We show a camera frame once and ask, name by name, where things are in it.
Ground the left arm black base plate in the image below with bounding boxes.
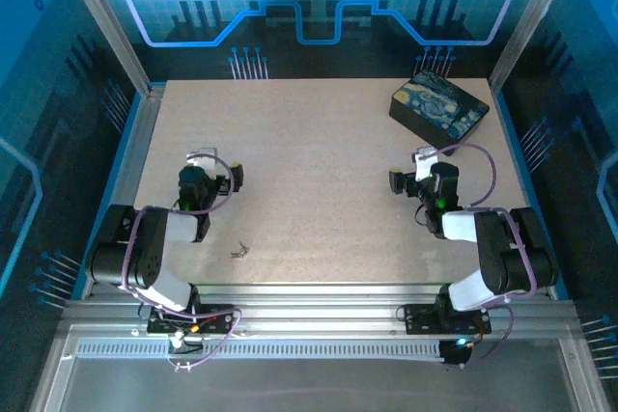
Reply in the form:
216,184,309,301
146,303,241,336

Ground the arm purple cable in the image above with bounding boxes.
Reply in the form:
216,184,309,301
419,143,538,371
113,153,242,372

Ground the aluminium frame post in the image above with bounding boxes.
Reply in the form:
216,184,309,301
488,0,583,91
51,0,152,95

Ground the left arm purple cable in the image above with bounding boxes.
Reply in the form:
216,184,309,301
113,153,242,372

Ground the slotted grey cable duct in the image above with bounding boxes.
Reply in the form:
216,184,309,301
74,340,445,361

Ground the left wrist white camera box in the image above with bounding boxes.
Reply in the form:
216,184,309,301
186,145,219,176

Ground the aluminium side rail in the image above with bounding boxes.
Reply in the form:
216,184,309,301
80,83,168,298

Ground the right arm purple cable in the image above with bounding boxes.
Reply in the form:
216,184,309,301
419,143,538,371

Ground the black starry-night box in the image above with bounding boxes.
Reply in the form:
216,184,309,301
388,69,491,156

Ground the black connector box blue light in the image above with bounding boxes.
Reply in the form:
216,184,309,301
437,337,473,369

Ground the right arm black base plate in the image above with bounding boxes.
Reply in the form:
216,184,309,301
402,303,492,336

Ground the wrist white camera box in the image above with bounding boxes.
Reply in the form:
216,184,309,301
186,145,219,176
411,145,439,168

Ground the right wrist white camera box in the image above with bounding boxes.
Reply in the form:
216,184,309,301
411,145,439,168

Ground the aluminium cross rail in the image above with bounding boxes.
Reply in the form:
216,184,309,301
60,281,580,334

